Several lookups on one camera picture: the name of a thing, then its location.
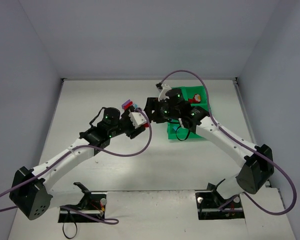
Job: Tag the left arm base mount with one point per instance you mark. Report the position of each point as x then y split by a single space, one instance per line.
93 205

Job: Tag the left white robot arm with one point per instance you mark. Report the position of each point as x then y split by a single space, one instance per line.
32 189

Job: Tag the red white printed lego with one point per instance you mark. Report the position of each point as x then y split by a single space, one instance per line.
196 99

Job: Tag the purple lego with red brick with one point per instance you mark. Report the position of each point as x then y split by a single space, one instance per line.
128 104

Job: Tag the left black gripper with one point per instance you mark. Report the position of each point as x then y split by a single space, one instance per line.
129 121

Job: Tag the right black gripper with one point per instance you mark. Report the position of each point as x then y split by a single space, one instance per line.
154 110

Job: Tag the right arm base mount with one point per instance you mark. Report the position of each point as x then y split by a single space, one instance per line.
209 207

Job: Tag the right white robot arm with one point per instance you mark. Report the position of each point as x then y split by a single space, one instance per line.
254 169

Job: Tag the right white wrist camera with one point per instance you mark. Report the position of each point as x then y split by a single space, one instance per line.
163 88

